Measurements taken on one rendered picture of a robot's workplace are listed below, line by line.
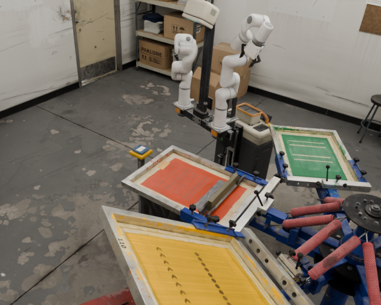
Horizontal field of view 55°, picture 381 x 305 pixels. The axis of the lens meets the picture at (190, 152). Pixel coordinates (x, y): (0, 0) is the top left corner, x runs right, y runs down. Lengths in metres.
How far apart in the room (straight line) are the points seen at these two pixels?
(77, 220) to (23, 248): 0.52
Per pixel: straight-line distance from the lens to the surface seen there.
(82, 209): 3.82
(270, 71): 6.20
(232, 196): 2.48
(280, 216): 2.29
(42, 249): 3.53
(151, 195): 2.38
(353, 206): 2.09
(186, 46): 2.82
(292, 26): 5.93
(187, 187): 2.51
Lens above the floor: 2.53
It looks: 33 degrees down
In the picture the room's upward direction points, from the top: 4 degrees clockwise
